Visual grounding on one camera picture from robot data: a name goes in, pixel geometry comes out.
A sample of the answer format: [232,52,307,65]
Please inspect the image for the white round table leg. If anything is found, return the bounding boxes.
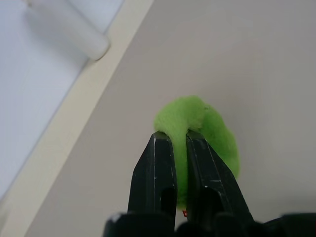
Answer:
[24,0,111,61]

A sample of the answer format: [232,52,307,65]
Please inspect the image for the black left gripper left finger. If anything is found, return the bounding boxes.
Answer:
[126,132,178,216]

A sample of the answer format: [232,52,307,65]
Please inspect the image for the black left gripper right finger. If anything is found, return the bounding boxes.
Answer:
[186,130,255,223]

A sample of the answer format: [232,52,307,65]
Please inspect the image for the green fuzzy pom-pom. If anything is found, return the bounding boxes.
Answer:
[153,95,240,216]

